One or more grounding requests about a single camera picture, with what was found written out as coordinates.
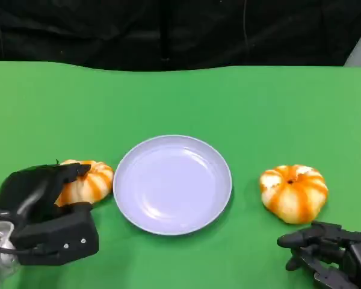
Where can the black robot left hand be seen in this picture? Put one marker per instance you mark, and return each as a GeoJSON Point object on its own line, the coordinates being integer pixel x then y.
{"type": "Point", "coordinates": [27, 192]}

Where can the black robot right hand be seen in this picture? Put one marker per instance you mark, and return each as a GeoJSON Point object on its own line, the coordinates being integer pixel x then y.
{"type": "Point", "coordinates": [349, 262]}

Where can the orange and white bread roll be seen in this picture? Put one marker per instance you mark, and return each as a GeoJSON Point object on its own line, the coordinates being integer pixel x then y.
{"type": "Point", "coordinates": [93, 186]}
{"type": "Point", "coordinates": [291, 195]}

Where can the lilac plate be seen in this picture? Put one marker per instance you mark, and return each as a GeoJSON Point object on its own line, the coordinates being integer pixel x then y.
{"type": "Point", "coordinates": [171, 183]}

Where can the black backdrop cloth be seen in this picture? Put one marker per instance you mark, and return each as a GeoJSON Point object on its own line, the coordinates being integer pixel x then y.
{"type": "Point", "coordinates": [78, 30]}

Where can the green table cloth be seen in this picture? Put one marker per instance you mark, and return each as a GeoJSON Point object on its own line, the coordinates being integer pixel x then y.
{"type": "Point", "coordinates": [180, 102]}

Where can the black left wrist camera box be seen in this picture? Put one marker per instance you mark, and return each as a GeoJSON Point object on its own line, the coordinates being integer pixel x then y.
{"type": "Point", "coordinates": [63, 238]}

